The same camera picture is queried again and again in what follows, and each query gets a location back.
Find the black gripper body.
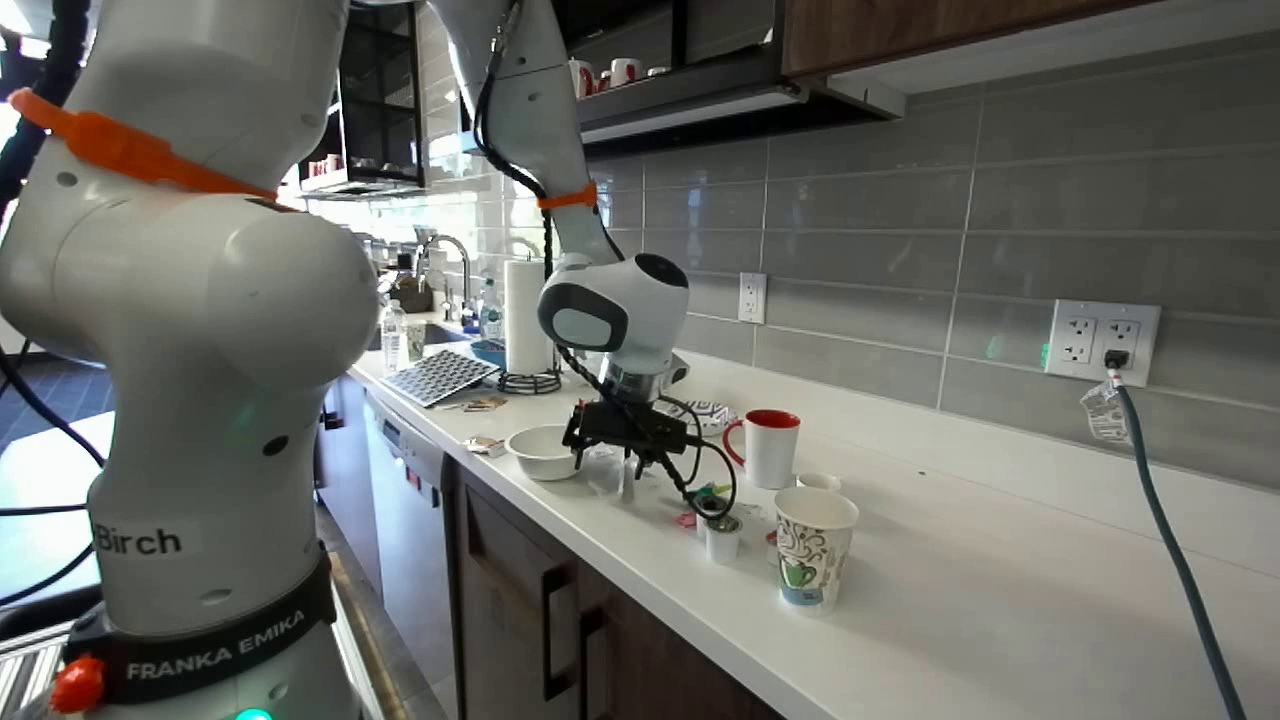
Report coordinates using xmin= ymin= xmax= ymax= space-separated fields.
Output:
xmin=562 ymin=391 xmax=698 ymax=474

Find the white bowl with food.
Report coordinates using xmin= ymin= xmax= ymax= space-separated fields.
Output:
xmin=505 ymin=420 xmax=589 ymax=489

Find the small pod green lid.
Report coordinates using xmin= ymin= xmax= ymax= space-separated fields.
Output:
xmin=701 ymin=516 xmax=748 ymax=566

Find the white mug red inside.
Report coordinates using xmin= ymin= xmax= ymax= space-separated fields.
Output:
xmin=720 ymin=405 xmax=806 ymax=495

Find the white paper towel roll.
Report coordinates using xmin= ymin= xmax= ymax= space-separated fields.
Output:
xmin=502 ymin=255 xmax=557 ymax=386

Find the grey ribbed mat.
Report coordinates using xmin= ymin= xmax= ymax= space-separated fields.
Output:
xmin=390 ymin=346 xmax=502 ymax=413

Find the wooden base cabinet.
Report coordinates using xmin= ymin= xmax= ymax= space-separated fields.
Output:
xmin=445 ymin=458 xmax=785 ymax=720

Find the floral paper cup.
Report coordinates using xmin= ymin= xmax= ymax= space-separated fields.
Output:
xmin=769 ymin=486 xmax=864 ymax=611

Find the steel dishwasher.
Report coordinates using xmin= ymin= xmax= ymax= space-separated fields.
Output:
xmin=355 ymin=398 xmax=466 ymax=720

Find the clear bottle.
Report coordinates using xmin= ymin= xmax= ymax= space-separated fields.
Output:
xmin=377 ymin=300 xmax=408 ymax=368

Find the chrome faucet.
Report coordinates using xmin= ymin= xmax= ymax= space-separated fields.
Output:
xmin=412 ymin=223 xmax=477 ymax=325

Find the brown kettle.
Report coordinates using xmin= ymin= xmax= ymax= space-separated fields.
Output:
xmin=386 ymin=255 xmax=438 ymax=315

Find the black shelf unit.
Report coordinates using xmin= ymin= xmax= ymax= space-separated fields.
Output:
xmin=331 ymin=0 xmax=431 ymax=193

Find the black wire towel holder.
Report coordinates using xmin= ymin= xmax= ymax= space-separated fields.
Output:
xmin=496 ymin=368 xmax=569 ymax=400

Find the black cabinet handle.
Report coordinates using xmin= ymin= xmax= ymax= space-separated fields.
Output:
xmin=537 ymin=566 xmax=583 ymax=703

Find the white wall outlet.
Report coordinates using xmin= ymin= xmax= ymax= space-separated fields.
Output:
xmin=737 ymin=268 xmax=774 ymax=330
xmin=1042 ymin=296 xmax=1164 ymax=391

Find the dark wall shelf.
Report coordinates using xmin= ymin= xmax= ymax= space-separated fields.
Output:
xmin=572 ymin=44 xmax=914 ymax=150

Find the blue power cable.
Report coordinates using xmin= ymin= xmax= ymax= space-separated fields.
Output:
xmin=1117 ymin=376 xmax=1252 ymax=720

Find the wooden wall cabinet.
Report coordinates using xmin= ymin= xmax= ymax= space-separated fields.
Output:
xmin=776 ymin=0 xmax=1164 ymax=81

